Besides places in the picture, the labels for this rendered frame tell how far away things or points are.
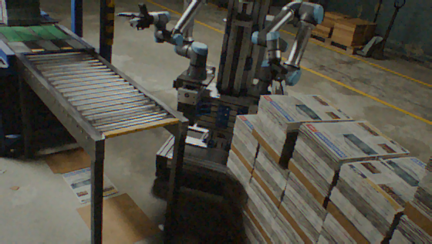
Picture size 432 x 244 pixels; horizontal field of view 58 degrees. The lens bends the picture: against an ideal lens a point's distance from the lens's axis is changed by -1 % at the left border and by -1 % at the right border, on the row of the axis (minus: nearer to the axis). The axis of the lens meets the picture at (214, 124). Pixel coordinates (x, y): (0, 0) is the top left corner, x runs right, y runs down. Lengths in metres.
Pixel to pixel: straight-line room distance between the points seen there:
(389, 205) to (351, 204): 0.18
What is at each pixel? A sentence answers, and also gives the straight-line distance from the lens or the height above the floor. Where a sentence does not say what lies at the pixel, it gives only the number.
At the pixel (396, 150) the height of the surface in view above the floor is 1.07.
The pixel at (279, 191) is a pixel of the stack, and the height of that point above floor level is 0.70.
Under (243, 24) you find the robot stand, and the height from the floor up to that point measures 1.23.
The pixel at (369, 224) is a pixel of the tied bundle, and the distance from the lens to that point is 1.48.
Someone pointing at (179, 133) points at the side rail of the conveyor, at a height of 0.72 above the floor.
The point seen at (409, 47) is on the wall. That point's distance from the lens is 8.79.
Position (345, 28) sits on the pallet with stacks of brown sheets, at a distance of 8.19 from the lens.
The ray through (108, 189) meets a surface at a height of 0.01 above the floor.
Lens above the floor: 1.76
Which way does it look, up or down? 26 degrees down
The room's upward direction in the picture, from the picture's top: 9 degrees clockwise
